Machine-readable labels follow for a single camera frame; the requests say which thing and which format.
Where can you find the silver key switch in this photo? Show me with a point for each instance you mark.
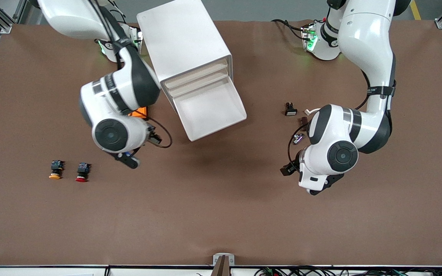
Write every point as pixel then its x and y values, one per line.
pixel 297 139

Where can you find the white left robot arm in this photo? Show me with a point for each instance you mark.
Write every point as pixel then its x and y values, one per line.
pixel 366 38

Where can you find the black white push button switch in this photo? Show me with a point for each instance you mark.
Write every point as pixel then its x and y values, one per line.
pixel 291 111

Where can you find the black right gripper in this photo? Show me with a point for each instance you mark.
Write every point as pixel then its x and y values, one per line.
pixel 152 137

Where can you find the orange box with hole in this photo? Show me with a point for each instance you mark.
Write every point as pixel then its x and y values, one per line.
pixel 141 112

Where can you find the metal mount bracket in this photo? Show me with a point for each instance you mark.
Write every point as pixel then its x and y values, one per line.
pixel 223 262

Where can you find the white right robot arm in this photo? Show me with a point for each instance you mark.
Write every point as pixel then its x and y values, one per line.
pixel 121 92

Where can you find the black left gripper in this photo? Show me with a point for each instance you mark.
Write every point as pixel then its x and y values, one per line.
pixel 291 167

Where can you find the yellow push button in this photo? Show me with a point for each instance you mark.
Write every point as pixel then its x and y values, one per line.
pixel 55 170

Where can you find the white curved bracket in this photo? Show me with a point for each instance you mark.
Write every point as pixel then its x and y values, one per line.
pixel 312 111

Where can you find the brown terminal block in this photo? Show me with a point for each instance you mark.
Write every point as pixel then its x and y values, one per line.
pixel 304 120

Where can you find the red push button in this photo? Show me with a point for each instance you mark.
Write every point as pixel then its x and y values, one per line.
pixel 82 172

